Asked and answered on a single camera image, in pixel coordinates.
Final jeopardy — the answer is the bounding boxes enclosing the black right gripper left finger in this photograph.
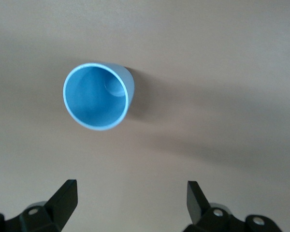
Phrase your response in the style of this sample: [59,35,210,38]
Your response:
[0,179,78,232]

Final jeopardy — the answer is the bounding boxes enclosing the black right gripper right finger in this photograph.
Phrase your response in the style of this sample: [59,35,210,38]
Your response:
[186,180,280,232]

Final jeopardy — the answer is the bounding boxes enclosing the light blue plastic cup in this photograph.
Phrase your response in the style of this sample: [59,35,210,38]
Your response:
[62,62,135,131]

